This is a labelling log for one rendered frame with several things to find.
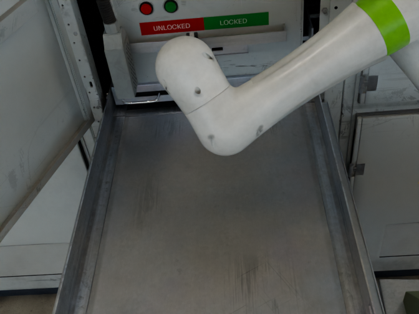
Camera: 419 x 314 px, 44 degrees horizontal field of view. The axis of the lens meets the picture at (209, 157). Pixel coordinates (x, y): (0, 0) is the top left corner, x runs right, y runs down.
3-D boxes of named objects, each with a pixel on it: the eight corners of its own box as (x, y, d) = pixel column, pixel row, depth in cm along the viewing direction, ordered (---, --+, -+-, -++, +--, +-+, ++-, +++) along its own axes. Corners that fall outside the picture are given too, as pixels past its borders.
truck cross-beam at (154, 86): (310, 90, 141) (312, 71, 137) (115, 104, 144) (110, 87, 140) (308, 80, 144) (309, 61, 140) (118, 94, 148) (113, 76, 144)
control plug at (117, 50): (135, 98, 131) (121, 37, 119) (116, 99, 131) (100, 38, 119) (138, 81, 136) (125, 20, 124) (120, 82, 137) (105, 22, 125)
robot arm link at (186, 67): (191, 22, 86) (138, 59, 88) (232, 85, 88) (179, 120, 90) (197, 24, 100) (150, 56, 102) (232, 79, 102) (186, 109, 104)
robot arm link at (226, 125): (343, 5, 98) (361, -1, 87) (375, 59, 100) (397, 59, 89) (183, 113, 101) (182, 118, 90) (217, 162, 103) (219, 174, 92)
